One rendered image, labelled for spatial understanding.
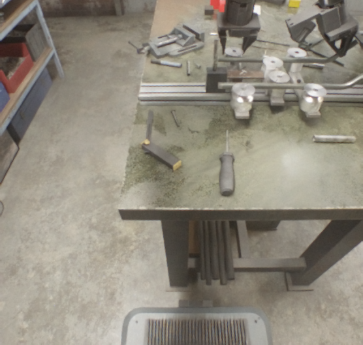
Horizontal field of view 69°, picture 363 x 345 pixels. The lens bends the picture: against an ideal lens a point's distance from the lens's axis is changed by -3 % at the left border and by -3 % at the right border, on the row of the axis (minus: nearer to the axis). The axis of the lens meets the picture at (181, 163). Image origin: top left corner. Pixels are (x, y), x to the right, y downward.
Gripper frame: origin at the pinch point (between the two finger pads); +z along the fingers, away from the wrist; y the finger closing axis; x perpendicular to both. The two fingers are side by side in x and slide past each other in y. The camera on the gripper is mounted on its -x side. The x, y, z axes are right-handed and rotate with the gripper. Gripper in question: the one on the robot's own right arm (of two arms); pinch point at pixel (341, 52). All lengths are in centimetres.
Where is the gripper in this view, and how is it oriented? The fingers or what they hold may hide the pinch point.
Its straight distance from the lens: 84.4
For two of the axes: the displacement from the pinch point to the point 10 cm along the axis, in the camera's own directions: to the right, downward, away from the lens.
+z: 5.1, 5.6, 6.6
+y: -0.1, 7.6, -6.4
